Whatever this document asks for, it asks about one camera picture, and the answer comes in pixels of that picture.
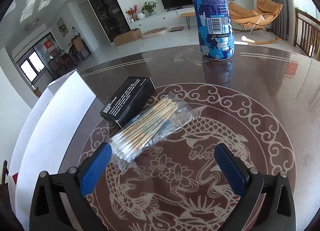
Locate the black rectangular box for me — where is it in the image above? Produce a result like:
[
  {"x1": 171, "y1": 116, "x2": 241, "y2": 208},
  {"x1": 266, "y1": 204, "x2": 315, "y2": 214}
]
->
[{"x1": 100, "y1": 76, "x2": 155, "y2": 129}]

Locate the cotton swabs bag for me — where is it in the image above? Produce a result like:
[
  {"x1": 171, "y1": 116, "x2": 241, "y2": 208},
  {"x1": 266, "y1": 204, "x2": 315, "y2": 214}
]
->
[{"x1": 110, "y1": 92, "x2": 194, "y2": 171}]

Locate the white cardboard storage box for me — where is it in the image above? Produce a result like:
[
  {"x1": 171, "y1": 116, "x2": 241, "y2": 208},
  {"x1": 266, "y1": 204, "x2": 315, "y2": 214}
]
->
[{"x1": 8, "y1": 70, "x2": 96, "y2": 230}]

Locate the blue camouflage spray bottle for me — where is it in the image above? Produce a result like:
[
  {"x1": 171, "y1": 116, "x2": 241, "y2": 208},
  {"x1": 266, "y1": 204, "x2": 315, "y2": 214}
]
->
[{"x1": 193, "y1": 0, "x2": 234, "y2": 61}]

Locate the brown cardboard box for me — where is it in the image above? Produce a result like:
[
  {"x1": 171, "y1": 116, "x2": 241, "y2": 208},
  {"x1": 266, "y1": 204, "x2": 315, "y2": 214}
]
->
[{"x1": 114, "y1": 28, "x2": 142, "y2": 47}]

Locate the orange lounge chair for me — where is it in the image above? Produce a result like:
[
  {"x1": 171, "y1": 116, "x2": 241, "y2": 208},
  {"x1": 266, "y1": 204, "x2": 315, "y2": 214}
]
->
[{"x1": 228, "y1": 0, "x2": 283, "y2": 44}]

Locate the wooden dining chair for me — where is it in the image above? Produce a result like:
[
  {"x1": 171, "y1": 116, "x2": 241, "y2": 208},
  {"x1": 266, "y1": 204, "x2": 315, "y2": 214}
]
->
[{"x1": 293, "y1": 8, "x2": 320, "y2": 61}]

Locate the wooden bench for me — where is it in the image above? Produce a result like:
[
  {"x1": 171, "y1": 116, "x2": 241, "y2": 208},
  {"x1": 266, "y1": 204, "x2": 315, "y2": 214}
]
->
[{"x1": 180, "y1": 12, "x2": 196, "y2": 29}]

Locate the red flower vase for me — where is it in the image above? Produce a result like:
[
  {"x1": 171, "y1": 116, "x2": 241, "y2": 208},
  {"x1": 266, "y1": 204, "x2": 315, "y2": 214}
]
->
[{"x1": 126, "y1": 4, "x2": 138, "y2": 21}]

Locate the white tv cabinet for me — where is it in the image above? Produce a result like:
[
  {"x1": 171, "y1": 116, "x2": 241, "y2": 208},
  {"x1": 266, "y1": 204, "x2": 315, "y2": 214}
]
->
[{"x1": 129, "y1": 8, "x2": 197, "y2": 33}]

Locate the green potted plant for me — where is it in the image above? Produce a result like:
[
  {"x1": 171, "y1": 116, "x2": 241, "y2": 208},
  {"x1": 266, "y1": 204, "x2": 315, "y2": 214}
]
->
[{"x1": 141, "y1": 1, "x2": 157, "y2": 16}]

